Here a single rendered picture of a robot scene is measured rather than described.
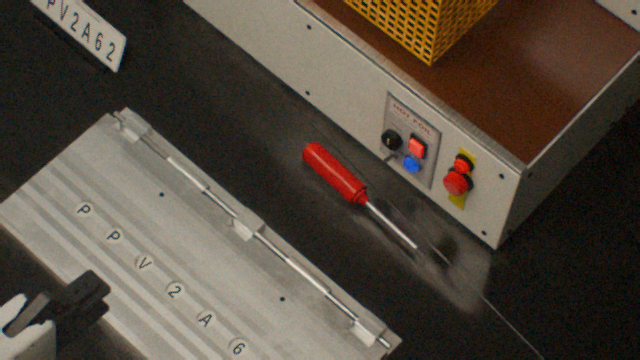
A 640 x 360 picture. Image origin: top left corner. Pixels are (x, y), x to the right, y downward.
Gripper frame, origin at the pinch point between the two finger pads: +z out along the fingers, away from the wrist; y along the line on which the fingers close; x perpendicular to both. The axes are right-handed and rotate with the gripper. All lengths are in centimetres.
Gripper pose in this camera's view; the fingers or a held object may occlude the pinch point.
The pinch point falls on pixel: (84, 301)
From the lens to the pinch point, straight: 128.8
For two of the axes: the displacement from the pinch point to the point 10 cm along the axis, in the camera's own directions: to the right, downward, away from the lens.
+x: 7.4, 6.1, -3.0
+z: 6.5, -5.3, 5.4
